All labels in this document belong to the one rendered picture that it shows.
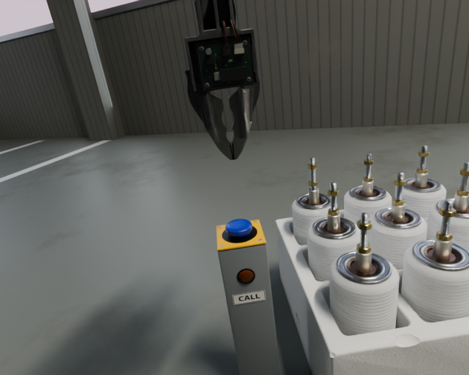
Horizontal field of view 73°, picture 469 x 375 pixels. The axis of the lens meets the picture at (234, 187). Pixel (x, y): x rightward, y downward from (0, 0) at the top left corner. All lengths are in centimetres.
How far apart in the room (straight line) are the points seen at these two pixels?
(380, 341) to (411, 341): 4
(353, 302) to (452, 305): 14
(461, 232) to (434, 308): 17
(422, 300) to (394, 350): 9
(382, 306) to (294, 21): 212
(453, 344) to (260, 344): 27
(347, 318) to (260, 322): 13
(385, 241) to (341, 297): 17
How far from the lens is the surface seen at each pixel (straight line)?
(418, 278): 55
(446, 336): 55
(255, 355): 60
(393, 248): 63
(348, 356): 50
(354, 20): 236
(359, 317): 51
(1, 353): 99
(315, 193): 69
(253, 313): 53
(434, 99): 241
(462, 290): 55
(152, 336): 82
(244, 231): 46
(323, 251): 58
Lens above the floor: 56
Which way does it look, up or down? 22 degrees down
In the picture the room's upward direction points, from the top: 8 degrees counter-clockwise
